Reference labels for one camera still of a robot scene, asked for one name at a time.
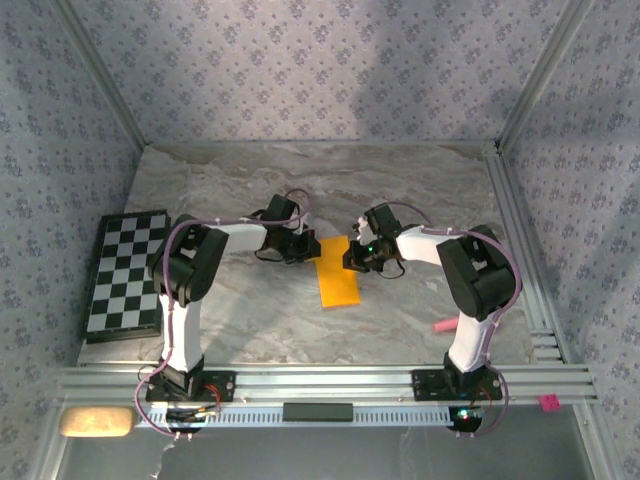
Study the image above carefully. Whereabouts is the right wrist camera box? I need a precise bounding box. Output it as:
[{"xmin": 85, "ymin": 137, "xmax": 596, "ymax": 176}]
[{"xmin": 355, "ymin": 202, "xmax": 402, "ymax": 240}]

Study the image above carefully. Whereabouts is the tan sponge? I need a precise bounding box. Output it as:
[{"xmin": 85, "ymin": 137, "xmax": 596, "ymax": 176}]
[{"xmin": 58, "ymin": 406, "xmax": 137, "ymax": 439}]

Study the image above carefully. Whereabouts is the black round controller board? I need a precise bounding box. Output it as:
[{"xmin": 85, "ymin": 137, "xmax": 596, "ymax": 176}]
[
  {"xmin": 164, "ymin": 407, "xmax": 207, "ymax": 435},
  {"xmin": 446, "ymin": 404, "xmax": 485, "ymax": 435}
]

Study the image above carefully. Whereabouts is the long aluminium rail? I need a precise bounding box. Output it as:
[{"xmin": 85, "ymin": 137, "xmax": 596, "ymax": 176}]
[{"xmin": 53, "ymin": 363, "xmax": 600, "ymax": 407}]

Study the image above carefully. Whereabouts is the orange paper sheet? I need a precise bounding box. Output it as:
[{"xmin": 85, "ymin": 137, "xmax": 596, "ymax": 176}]
[{"xmin": 314, "ymin": 234, "xmax": 362, "ymax": 309}]

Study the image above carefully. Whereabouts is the purple cable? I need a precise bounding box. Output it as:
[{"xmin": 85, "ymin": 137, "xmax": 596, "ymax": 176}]
[
  {"xmin": 384, "ymin": 201, "xmax": 524, "ymax": 440},
  {"xmin": 133, "ymin": 187, "xmax": 315, "ymax": 442}
]

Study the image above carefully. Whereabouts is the white slotted cable duct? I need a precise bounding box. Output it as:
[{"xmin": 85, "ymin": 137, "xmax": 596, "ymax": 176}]
[{"xmin": 133, "ymin": 404, "xmax": 455, "ymax": 430}]

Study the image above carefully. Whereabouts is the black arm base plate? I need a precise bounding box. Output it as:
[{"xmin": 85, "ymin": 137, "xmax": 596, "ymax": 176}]
[
  {"xmin": 144, "ymin": 369, "xmax": 237, "ymax": 403},
  {"xmin": 410, "ymin": 368, "xmax": 504, "ymax": 403}
]

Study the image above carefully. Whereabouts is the black rectangular bar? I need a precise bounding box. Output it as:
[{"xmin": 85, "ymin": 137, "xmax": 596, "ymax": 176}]
[{"xmin": 282, "ymin": 402, "xmax": 355, "ymax": 423}]

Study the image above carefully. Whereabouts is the aluminium frame post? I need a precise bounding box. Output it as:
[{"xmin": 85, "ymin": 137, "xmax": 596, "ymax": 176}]
[
  {"xmin": 496, "ymin": 0, "xmax": 601, "ymax": 151},
  {"xmin": 49, "ymin": 0, "xmax": 150, "ymax": 149}
]

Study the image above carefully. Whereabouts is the black and white chessboard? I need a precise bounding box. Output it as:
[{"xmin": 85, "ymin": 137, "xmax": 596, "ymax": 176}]
[{"xmin": 83, "ymin": 208, "xmax": 174, "ymax": 345}]

